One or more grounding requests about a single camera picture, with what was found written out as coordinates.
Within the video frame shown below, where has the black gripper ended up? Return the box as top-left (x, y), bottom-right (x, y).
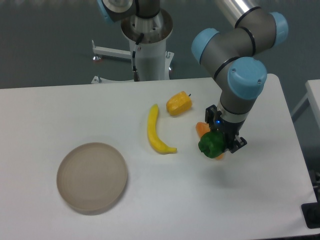
top-left (205, 104), bottom-right (247, 154)

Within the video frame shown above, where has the green bell pepper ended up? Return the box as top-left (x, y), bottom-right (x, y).
top-left (198, 131), bottom-right (226, 159)

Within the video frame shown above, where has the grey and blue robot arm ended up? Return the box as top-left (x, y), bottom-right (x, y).
top-left (97, 0), bottom-right (289, 159)

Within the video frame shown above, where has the yellow bell pepper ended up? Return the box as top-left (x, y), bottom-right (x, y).
top-left (166, 91), bottom-right (193, 116)

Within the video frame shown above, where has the orange carrot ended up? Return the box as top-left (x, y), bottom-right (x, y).
top-left (195, 122), bottom-right (225, 160)

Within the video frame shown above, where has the yellow banana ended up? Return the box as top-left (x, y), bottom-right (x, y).
top-left (147, 104), bottom-right (178, 155)

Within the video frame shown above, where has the white side table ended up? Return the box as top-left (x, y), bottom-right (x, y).
top-left (290, 79), bottom-right (320, 125)

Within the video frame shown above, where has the black device at table edge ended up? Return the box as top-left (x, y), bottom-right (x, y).
top-left (301, 202), bottom-right (320, 229)

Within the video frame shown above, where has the beige round plate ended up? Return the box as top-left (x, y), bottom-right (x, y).
top-left (56, 142), bottom-right (128, 215)

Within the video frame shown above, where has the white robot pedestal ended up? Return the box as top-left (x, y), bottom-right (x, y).
top-left (92, 8), bottom-right (174, 82)

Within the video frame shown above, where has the black cable on pedestal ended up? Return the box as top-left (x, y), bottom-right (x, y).
top-left (131, 32), bottom-right (145, 82)

